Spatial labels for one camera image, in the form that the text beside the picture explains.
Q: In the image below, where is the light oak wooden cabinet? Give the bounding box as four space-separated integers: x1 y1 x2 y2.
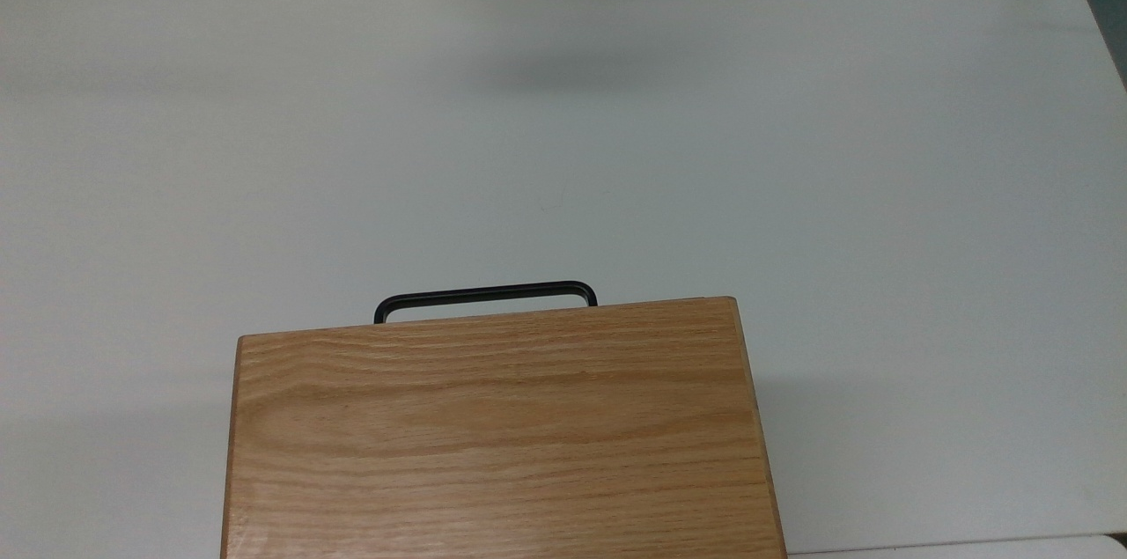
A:
220 296 789 559

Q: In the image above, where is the black metal handle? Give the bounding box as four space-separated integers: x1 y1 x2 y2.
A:
373 280 599 325

